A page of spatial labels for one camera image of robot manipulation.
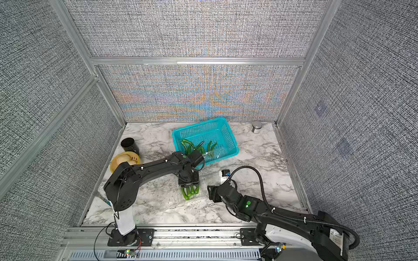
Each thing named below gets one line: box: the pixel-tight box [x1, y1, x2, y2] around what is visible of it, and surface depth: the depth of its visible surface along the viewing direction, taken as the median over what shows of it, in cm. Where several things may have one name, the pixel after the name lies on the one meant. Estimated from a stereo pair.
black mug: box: [120, 137, 140, 156], surface depth 100 cm
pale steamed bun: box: [116, 152, 136, 167], surface depth 98 cm
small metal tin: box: [250, 120, 262, 134], surface depth 114 cm
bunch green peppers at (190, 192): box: [181, 184, 201, 201], surface depth 87 cm
